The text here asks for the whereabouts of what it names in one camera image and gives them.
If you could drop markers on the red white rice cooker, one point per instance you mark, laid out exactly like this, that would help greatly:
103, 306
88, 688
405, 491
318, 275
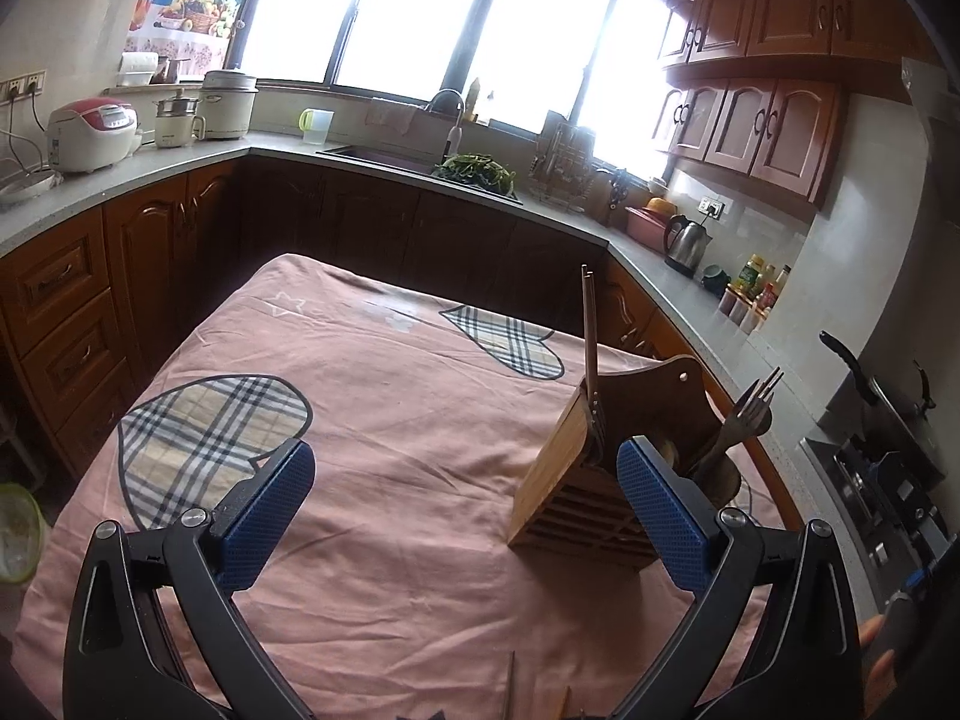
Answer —
87, 135

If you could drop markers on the wooden cabinets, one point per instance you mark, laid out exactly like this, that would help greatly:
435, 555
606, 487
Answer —
96, 296
764, 86

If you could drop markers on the green vegetables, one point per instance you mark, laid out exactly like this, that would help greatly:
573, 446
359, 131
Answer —
478, 171

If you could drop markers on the gas stove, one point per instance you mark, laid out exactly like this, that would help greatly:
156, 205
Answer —
886, 502

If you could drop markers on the dark chopstick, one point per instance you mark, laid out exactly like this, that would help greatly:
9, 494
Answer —
588, 293

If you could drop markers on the spice jar set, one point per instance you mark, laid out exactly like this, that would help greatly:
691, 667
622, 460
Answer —
749, 298

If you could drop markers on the stainless electric kettle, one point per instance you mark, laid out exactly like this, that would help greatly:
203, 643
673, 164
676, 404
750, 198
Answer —
685, 243

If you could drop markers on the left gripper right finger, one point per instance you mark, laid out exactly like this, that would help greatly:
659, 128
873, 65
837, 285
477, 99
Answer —
713, 561

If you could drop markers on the pink basin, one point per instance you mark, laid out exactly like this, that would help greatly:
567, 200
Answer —
647, 228

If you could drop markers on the long brown chopstick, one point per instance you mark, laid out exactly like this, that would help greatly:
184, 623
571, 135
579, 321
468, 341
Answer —
510, 684

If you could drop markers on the pink tablecloth with hearts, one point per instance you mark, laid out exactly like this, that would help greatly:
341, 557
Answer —
394, 592

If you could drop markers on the lower wooden cabinets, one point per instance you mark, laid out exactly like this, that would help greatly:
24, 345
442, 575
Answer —
96, 296

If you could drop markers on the white cooker pot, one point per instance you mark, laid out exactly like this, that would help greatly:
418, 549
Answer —
226, 101

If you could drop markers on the right hand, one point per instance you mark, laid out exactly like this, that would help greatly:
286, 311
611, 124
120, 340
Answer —
879, 682

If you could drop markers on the kitchen faucet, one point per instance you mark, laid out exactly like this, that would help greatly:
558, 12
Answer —
450, 103

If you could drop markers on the wall power socket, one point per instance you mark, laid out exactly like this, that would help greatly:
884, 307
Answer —
22, 87

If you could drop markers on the upper wooden cabinets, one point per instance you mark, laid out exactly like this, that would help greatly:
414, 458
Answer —
764, 86

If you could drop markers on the dish drying rack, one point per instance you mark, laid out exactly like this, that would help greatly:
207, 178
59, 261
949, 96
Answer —
563, 163

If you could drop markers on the wooden utensil holder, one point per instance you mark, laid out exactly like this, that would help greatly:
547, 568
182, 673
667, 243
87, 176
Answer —
571, 501

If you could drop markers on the range hood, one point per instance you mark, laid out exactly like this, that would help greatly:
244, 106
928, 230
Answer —
937, 107

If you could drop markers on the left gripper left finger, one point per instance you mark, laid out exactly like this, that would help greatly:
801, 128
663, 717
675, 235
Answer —
211, 555

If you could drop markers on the tropical fruit poster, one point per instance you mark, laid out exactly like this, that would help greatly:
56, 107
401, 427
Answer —
194, 34

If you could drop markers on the green white jug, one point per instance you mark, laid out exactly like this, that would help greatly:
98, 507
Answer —
315, 125

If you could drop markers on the black wok pan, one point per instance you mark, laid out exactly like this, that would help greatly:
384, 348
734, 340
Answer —
888, 416

